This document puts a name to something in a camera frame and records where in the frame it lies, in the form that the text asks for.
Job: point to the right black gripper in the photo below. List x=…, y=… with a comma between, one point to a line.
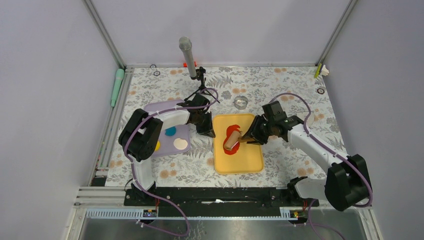
x=253, y=132

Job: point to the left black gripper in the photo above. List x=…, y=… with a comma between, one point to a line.
x=208, y=129

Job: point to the wooden dough roller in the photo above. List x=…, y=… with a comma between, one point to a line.
x=236, y=137

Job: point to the red dough ball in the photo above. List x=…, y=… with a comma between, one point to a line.
x=229, y=130

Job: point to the yellow tray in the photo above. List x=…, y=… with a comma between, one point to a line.
x=248, y=158

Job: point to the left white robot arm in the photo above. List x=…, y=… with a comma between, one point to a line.
x=142, y=131

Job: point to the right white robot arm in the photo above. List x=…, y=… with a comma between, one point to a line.
x=347, y=180

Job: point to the flat white dough disc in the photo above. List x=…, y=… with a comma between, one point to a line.
x=180, y=144

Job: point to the flat blue dough disc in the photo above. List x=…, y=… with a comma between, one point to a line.
x=171, y=131

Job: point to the flat yellow dough disc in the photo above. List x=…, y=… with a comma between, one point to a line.
x=158, y=145

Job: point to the purple tray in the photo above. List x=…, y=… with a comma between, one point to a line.
x=183, y=130

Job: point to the black mini tripod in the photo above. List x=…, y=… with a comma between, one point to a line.
x=202, y=89

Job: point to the grey microphone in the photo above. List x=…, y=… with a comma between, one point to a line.
x=185, y=46

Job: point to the white corner clip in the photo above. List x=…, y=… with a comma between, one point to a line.
x=321, y=70

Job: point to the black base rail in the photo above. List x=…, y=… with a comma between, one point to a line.
x=217, y=201

